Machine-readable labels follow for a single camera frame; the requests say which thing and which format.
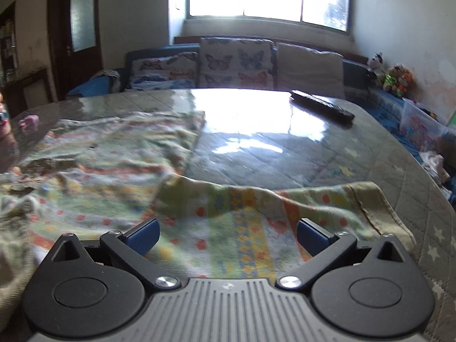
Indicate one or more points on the black remote control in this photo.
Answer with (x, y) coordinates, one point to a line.
(322, 105)

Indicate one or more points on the small pink toy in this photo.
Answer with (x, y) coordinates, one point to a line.
(30, 121)

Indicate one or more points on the blue sofa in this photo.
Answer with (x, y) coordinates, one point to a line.
(388, 99)

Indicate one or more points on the clear plastic storage box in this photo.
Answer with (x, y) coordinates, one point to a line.
(422, 126)

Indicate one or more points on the wooden cabinet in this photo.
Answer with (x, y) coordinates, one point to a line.
(8, 42)

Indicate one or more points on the dark wooden door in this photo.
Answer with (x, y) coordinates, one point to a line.
(76, 60)

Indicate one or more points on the colourful patterned towel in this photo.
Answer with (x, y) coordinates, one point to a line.
(107, 156)

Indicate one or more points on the white cloth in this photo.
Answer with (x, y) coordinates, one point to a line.
(434, 165)

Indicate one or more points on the orange plush toy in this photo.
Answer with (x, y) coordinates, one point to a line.
(405, 80)

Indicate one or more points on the wooden side table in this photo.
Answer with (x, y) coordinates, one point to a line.
(28, 85)

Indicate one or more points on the butterfly print cushion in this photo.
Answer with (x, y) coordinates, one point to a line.
(164, 71)
(235, 62)

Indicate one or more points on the plain beige cushion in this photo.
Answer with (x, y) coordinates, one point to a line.
(310, 69)

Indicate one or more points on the grey cloth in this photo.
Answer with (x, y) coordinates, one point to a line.
(108, 78)

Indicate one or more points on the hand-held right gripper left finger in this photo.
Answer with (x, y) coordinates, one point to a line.
(144, 237)

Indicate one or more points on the black and white plush cow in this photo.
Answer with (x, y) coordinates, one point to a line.
(376, 64)

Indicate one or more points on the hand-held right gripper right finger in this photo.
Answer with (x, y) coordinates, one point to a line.
(313, 237)

